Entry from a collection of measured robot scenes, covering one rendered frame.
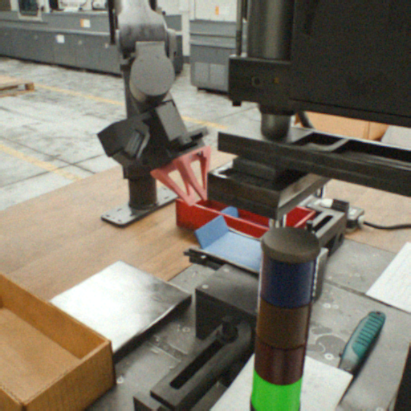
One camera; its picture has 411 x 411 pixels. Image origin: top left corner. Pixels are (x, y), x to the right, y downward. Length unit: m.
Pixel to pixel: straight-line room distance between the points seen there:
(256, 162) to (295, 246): 0.27
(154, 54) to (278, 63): 0.18
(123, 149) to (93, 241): 0.33
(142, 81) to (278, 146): 0.19
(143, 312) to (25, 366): 0.17
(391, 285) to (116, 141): 0.50
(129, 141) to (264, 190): 0.21
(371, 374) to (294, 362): 0.32
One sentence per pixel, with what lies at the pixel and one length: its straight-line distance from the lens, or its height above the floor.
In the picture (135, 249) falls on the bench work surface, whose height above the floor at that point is 0.90.
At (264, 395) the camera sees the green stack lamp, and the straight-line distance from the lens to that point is 0.37.
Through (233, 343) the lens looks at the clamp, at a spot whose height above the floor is 0.97.
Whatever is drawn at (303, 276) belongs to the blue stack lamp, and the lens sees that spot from 0.30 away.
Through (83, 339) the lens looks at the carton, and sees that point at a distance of 0.61.
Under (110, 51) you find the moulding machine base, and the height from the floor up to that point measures 0.42.
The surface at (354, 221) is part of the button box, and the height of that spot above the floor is 0.92.
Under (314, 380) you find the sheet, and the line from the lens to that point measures 0.55.
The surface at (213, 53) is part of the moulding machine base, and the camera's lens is 6.42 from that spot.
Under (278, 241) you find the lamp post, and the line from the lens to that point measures 0.30.
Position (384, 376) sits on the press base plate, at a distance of 0.66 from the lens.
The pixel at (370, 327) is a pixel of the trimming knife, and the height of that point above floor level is 0.92.
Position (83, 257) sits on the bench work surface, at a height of 0.90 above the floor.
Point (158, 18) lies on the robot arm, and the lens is 0.73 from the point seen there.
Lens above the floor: 1.34
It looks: 25 degrees down
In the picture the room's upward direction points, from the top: straight up
